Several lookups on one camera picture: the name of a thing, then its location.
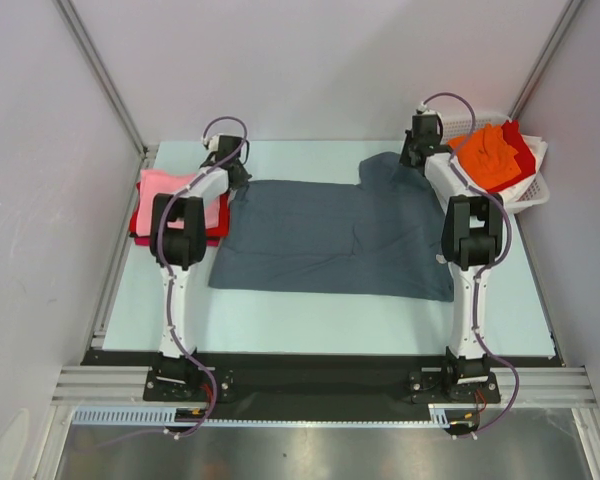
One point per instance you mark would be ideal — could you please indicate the white t shirt in basket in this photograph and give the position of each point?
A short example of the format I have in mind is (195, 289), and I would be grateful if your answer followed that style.
(530, 189)

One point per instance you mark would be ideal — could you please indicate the orange t shirt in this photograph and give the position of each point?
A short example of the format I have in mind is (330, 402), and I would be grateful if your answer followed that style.
(483, 156)

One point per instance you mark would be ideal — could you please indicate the left aluminium frame post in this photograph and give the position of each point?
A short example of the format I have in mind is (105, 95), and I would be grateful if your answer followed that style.
(91, 55)

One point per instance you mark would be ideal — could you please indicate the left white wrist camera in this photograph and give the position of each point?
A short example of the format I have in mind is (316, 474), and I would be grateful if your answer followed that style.
(211, 143)

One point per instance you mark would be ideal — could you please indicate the right aluminium frame post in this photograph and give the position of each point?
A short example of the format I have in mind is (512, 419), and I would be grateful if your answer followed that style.
(558, 34)

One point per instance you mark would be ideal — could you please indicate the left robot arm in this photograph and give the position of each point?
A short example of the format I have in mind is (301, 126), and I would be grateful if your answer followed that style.
(178, 242)

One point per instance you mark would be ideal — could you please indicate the grey blue t shirt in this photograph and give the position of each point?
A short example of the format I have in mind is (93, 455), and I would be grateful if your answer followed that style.
(379, 236)

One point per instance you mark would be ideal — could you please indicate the red folded t shirt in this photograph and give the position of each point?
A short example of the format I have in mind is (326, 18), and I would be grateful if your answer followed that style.
(217, 214)

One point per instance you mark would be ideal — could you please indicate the red t shirt in basket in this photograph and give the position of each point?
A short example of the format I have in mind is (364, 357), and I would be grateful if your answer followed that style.
(521, 164)

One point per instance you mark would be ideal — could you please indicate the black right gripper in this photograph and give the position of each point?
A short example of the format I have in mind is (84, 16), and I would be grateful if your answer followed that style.
(412, 156)

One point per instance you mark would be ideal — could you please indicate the white plastic basket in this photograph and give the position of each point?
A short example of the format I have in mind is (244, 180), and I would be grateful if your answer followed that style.
(456, 126)

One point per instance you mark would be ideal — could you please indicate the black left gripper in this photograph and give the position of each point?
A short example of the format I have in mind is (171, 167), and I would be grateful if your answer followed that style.
(242, 180)

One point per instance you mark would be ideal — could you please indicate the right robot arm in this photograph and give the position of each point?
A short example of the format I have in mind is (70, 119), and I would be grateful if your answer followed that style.
(472, 240)

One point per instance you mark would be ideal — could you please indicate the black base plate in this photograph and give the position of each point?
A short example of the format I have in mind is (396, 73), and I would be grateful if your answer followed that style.
(319, 386)

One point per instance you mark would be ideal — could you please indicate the aluminium frame post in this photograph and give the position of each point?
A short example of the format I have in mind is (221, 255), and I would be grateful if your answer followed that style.
(558, 34)
(91, 55)

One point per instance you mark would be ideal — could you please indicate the magenta folded t shirt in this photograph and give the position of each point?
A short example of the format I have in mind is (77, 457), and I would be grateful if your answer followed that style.
(145, 241)

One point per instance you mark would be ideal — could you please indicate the white slotted cable duct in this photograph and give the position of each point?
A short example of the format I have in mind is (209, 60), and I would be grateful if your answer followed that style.
(431, 417)

